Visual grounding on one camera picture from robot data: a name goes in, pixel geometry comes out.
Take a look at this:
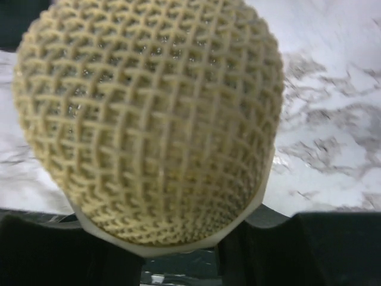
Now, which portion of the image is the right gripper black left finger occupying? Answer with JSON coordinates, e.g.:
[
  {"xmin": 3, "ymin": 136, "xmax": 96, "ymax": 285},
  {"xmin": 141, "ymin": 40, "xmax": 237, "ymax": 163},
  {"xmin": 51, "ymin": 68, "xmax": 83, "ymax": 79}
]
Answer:
[{"xmin": 1, "ymin": 215, "xmax": 144, "ymax": 285}]

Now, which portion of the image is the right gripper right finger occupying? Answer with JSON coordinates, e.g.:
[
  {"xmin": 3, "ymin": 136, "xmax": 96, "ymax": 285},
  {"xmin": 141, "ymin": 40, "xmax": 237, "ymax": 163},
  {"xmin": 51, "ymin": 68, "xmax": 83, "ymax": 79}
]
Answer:
[{"xmin": 216, "ymin": 206, "xmax": 380, "ymax": 286}]

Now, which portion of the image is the yellow microphone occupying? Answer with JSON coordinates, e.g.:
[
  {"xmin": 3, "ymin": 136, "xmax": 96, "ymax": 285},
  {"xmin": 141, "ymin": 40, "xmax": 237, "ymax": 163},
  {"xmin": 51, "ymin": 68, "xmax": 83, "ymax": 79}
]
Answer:
[{"xmin": 13, "ymin": 1, "xmax": 283, "ymax": 257}]

